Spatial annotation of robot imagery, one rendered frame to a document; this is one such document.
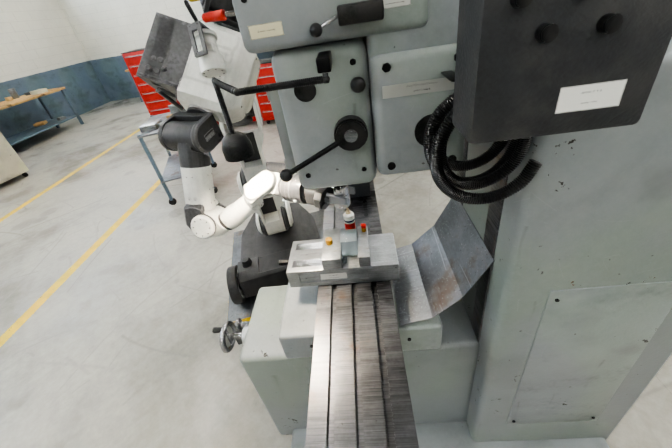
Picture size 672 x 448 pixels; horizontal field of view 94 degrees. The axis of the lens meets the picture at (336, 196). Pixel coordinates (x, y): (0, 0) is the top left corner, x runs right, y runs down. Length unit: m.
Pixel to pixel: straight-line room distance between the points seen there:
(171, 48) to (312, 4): 0.60
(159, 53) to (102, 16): 10.63
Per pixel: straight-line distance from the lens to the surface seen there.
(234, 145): 0.78
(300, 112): 0.67
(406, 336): 1.05
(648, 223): 0.88
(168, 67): 1.11
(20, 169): 7.00
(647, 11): 0.47
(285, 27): 0.62
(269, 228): 1.75
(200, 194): 1.06
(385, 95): 0.64
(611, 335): 1.15
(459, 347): 1.16
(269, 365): 1.22
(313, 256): 1.04
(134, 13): 11.26
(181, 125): 1.05
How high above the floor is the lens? 1.69
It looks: 32 degrees down
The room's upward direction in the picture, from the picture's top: 10 degrees counter-clockwise
